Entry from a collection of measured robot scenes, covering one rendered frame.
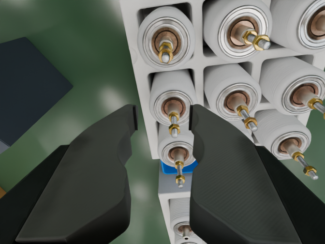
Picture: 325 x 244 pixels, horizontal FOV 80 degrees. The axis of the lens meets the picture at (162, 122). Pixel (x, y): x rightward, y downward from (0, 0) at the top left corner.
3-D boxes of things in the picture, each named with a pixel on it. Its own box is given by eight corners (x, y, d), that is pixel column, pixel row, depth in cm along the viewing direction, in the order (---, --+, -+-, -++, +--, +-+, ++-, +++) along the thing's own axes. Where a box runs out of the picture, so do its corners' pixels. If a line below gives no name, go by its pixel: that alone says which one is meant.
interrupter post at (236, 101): (243, 104, 37) (249, 113, 34) (230, 108, 38) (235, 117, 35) (241, 93, 36) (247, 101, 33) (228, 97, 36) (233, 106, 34)
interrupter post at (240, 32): (230, 31, 30) (237, 34, 27) (245, 21, 29) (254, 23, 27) (237, 44, 31) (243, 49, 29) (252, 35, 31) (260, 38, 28)
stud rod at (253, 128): (238, 109, 36) (254, 133, 29) (234, 106, 35) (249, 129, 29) (243, 105, 35) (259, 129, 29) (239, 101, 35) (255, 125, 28)
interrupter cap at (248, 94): (259, 111, 38) (260, 113, 37) (220, 122, 39) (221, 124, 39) (254, 75, 34) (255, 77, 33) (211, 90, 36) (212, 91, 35)
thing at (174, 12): (138, 20, 46) (124, 32, 30) (174, -6, 43) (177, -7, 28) (160, 56, 50) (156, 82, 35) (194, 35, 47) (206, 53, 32)
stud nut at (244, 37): (240, 34, 27) (242, 35, 27) (252, 26, 27) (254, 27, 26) (245, 46, 28) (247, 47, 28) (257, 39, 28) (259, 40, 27)
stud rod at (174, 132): (176, 113, 36) (178, 138, 30) (171, 114, 37) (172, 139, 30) (175, 109, 36) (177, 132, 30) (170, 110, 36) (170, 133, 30)
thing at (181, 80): (192, 88, 55) (201, 124, 39) (158, 95, 56) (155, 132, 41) (186, 53, 50) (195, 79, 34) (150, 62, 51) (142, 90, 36)
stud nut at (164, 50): (174, 49, 25) (174, 51, 24) (171, 62, 26) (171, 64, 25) (159, 46, 24) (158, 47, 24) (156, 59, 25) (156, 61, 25)
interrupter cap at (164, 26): (133, 34, 31) (132, 35, 30) (174, 5, 29) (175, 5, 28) (158, 74, 34) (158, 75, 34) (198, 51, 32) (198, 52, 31)
